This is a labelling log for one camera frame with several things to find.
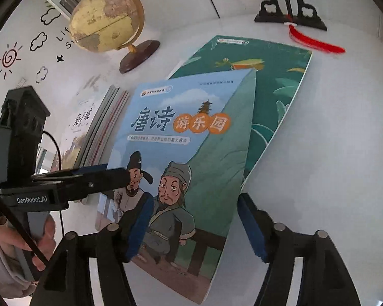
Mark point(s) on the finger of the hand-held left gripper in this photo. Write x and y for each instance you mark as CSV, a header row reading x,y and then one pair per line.
x,y
89,169
105,180

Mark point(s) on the stack of picture books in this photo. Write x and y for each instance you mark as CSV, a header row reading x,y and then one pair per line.
x,y
105,124

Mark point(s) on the person's left forearm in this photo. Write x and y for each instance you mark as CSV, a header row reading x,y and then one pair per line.
x,y
3,261

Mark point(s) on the antique style desk globe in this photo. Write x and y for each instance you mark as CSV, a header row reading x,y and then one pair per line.
x,y
105,19

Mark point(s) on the white meadow picture book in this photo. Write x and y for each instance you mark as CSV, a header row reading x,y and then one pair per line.
x,y
73,127

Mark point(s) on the lettered wall decal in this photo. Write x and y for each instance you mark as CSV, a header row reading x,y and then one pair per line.
x,y
65,38

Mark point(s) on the red sun wall decal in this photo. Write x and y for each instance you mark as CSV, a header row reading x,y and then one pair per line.
x,y
9,57

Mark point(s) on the light blue poetry book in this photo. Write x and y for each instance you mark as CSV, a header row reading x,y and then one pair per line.
x,y
178,165

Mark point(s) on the embroidered round fan on stand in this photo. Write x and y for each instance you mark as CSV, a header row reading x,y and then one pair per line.
x,y
306,22

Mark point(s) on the white bookcase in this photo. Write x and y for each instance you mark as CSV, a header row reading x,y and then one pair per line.
x,y
178,0

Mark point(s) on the person's left hand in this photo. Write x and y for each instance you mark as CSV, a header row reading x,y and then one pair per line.
x,y
48,239

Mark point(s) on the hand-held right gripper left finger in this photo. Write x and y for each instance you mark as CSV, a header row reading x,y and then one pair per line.
x,y
140,229

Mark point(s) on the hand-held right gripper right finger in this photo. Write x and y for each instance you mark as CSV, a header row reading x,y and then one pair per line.
x,y
252,229

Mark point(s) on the teal frog picture book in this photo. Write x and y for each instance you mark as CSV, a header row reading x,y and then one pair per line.
x,y
274,102

